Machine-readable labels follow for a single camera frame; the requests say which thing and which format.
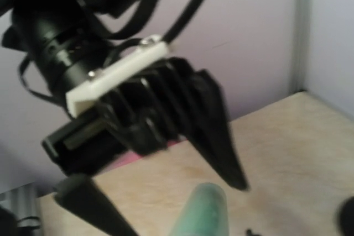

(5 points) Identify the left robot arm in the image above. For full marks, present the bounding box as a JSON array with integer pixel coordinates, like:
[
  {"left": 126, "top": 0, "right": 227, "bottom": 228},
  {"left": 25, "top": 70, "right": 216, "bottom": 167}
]
[{"left": 1, "top": 0, "right": 249, "bottom": 191}]

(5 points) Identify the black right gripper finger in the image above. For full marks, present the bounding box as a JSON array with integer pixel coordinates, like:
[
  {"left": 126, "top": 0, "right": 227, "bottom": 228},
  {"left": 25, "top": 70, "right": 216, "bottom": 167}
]
[{"left": 53, "top": 174, "right": 137, "bottom": 235}]

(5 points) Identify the aluminium frame post left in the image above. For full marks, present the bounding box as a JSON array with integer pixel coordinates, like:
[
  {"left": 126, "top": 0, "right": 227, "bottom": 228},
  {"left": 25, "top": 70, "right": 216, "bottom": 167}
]
[{"left": 289, "top": 0, "right": 311, "bottom": 94}]

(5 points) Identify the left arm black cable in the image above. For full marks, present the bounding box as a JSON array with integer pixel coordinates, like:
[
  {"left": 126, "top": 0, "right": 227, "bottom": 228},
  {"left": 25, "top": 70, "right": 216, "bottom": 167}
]
[{"left": 18, "top": 0, "right": 222, "bottom": 104}]

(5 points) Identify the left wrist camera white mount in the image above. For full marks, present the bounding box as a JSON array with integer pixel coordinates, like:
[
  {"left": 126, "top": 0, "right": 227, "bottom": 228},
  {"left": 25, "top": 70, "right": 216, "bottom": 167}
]
[{"left": 66, "top": 35, "right": 171, "bottom": 118}]

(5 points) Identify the pink toy microphone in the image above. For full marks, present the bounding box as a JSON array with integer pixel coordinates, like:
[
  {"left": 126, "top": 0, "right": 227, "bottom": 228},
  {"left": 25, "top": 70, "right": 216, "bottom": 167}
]
[{"left": 107, "top": 141, "right": 181, "bottom": 170}]

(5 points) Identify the teal toy microphone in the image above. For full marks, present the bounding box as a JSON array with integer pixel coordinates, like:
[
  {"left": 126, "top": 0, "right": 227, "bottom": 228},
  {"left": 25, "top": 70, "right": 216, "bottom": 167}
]
[{"left": 169, "top": 182, "right": 229, "bottom": 235}]

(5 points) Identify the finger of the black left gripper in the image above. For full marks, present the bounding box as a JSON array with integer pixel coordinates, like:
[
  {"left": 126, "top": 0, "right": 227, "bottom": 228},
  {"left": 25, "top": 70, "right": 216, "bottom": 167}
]
[{"left": 183, "top": 70, "right": 249, "bottom": 191}]

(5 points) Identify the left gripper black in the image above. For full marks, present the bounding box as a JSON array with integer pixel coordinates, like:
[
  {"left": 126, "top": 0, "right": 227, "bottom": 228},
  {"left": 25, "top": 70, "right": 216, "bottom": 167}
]
[{"left": 42, "top": 57, "right": 195, "bottom": 176}]

